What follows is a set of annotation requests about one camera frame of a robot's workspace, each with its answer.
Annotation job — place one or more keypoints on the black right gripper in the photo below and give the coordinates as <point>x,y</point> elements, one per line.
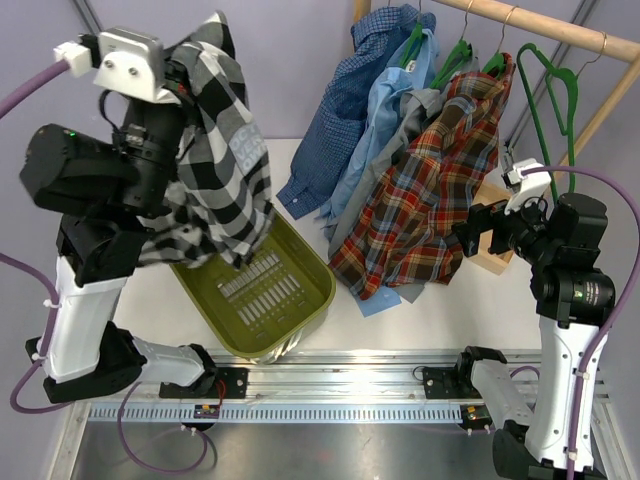
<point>478,220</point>

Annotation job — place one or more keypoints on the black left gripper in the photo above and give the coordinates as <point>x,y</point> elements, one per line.
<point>177,77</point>

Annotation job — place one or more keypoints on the red plaid shirt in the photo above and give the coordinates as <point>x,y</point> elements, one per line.
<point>403,232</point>

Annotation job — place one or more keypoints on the green hanger with metal hook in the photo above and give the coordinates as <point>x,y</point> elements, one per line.
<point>562,87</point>

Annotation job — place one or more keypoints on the black white checkered shirt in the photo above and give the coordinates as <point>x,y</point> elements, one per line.
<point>220,203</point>

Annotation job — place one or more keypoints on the green hanger of plaid shirt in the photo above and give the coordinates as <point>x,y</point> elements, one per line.
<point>496,65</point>

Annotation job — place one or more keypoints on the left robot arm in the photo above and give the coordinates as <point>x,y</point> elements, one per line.
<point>103,191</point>

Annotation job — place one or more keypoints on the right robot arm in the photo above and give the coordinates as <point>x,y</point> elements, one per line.
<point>550,440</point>

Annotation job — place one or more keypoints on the grey shirt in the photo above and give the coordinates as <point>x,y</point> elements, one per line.
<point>416,109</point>

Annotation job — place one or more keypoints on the dark blue checkered shirt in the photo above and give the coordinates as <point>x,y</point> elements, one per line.
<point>339,121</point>

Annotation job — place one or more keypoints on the light blue shirt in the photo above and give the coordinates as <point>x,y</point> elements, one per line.
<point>384,98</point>

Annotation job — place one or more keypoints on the green hanger of grey shirt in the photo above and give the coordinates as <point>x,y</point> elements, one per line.
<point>460,55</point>

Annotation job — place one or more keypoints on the green hanger of blue shirt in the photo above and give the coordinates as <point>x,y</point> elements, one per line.
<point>414,41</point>

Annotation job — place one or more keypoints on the olive green plastic basket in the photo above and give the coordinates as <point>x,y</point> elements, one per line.
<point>263,310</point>

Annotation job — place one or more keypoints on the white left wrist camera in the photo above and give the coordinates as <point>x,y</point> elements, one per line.
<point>127,62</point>

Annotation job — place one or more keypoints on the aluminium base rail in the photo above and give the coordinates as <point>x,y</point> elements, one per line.
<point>343,377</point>

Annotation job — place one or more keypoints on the white slotted cable duct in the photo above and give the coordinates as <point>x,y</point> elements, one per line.
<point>279,413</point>

